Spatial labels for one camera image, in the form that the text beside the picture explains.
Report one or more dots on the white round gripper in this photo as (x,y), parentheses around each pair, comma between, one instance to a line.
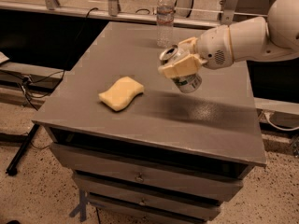
(213,48)

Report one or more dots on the silver 7up soda can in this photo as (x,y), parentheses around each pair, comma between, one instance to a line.
(181,66)

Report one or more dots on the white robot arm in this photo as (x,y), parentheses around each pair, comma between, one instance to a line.
(270,39)

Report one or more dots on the clear plastic water bottle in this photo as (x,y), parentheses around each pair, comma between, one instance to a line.
(164,20)

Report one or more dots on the yellow sponge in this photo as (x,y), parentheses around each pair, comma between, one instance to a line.
(121,93)

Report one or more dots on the black floor stand leg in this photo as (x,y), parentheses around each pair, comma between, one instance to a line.
(12,168)

